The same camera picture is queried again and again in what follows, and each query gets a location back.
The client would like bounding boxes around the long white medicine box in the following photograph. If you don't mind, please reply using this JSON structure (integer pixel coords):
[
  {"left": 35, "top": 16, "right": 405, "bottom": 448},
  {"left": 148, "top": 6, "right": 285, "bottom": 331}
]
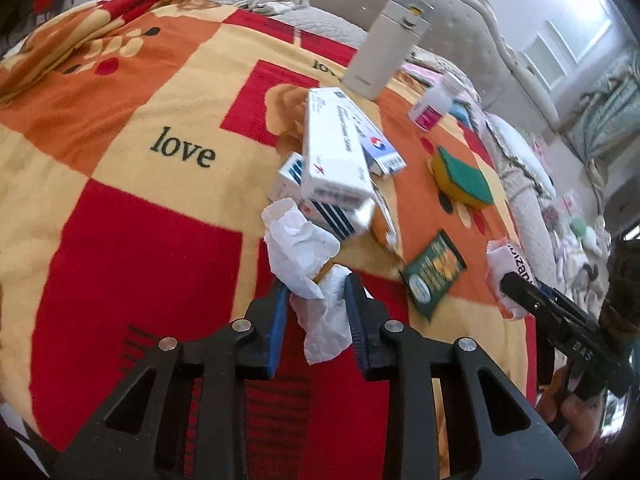
[{"left": 301, "top": 87, "right": 374, "bottom": 207}]

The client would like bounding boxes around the red orange printed blanket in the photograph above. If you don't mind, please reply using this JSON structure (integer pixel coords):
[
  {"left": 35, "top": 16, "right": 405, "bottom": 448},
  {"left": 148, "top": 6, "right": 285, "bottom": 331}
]
[{"left": 0, "top": 0, "right": 542, "bottom": 480}]

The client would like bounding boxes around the orange foil packet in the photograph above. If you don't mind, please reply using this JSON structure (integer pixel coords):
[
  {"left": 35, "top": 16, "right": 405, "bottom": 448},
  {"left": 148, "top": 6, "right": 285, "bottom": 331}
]
[{"left": 370, "top": 180, "right": 402, "bottom": 252}]

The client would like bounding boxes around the beige quilted bedspread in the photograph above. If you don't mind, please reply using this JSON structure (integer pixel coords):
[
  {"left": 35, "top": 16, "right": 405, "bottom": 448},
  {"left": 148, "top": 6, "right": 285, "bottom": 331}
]
[{"left": 172, "top": 0, "right": 372, "bottom": 48}]

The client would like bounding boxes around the green yellow sponge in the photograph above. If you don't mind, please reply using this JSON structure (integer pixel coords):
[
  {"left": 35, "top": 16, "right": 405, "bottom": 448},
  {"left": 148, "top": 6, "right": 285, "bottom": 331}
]
[{"left": 430, "top": 146, "right": 494, "bottom": 210}]

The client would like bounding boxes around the teal curtain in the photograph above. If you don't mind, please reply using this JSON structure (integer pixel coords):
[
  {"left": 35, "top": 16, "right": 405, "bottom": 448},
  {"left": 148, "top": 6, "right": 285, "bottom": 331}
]
[{"left": 569, "top": 51, "right": 640, "bottom": 162}]

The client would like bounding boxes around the white box red blue logo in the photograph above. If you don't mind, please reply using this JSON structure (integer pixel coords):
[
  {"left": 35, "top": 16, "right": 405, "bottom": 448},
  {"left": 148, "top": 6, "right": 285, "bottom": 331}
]
[{"left": 349, "top": 109, "right": 407, "bottom": 177}]

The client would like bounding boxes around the white satin pillow gold trim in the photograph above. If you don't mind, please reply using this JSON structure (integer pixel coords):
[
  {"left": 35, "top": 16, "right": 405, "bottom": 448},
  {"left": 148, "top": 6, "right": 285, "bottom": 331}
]
[{"left": 486, "top": 111, "right": 557, "bottom": 197}]

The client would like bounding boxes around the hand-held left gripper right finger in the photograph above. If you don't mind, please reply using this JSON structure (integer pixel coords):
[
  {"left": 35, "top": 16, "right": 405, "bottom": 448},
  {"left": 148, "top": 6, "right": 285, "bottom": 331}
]
[{"left": 344, "top": 271, "right": 576, "bottom": 480}]

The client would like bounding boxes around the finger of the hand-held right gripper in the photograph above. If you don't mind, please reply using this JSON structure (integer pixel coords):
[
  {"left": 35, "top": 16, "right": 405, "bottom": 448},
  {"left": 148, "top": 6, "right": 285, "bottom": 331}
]
[
  {"left": 538, "top": 283, "right": 602, "bottom": 334},
  {"left": 501, "top": 273, "right": 567, "bottom": 332}
]

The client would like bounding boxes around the pink blue folded towel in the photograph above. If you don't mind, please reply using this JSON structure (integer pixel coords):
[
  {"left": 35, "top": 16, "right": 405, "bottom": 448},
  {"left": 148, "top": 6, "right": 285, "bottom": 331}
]
[{"left": 404, "top": 61, "right": 483, "bottom": 128}]

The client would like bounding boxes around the beige tufted headboard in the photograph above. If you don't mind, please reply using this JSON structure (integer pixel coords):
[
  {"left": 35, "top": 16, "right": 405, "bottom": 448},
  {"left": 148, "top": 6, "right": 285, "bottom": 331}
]
[{"left": 112, "top": 0, "right": 562, "bottom": 128}]

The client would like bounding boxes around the green snack packet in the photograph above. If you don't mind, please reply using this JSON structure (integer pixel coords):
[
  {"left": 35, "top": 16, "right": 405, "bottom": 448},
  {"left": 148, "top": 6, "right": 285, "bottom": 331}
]
[{"left": 400, "top": 230, "right": 469, "bottom": 320}]

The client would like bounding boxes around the white pill bottle pink label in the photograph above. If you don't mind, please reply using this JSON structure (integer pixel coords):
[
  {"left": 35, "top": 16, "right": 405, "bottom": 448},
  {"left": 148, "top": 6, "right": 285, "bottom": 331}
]
[{"left": 408, "top": 76, "right": 463, "bottom": 132}]

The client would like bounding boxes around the white tissue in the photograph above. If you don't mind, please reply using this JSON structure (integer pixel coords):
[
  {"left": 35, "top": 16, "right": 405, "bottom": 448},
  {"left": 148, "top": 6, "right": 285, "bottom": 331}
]
[{"left": 261, "top": 197, "right": 353, "bottom": 366}]

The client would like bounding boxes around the white thermos bottle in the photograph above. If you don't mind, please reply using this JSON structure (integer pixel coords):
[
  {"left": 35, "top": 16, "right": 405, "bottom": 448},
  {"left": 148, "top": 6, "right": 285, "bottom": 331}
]
[{"left": 341, "top": 0, "right": 435, "bottom": 102}]

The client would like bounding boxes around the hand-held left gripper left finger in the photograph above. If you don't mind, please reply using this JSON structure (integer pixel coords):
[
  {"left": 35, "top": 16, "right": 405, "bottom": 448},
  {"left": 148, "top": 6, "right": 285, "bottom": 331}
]
[{"left": 52, "top": 277, "right": 292, "bottom": 480}]

